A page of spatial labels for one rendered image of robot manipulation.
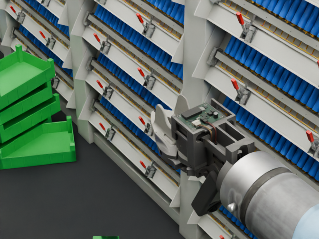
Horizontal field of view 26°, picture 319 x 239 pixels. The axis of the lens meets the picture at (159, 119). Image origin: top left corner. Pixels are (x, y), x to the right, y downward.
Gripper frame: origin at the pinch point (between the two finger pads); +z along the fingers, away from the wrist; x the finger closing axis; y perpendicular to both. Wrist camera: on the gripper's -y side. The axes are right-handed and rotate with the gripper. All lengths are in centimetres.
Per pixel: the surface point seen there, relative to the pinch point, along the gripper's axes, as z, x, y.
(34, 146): 144, -27, -108
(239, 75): 50, -56, -39
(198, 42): 63, -52, -33
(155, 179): 88, -49, -98
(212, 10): 59, -54, -23
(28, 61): 165, -38, -83
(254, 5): 45, -56, -16
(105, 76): 122, -51, -74
